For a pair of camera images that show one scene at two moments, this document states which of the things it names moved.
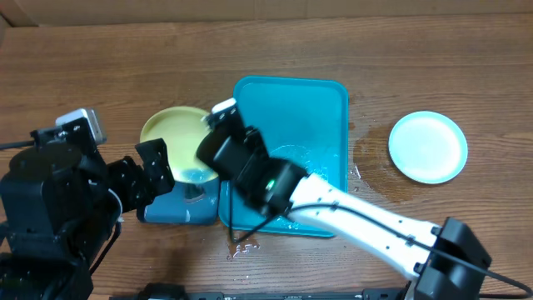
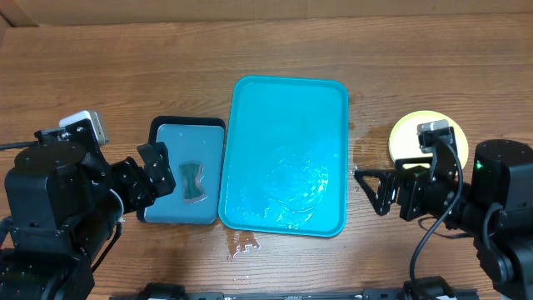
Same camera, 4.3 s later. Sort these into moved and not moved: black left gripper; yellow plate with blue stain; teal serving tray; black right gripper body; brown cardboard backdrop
Moved: black right gripper body; yellow plate with blue stain
Not moved: teal serving tray; brown cardboard backdrop; black left gripper
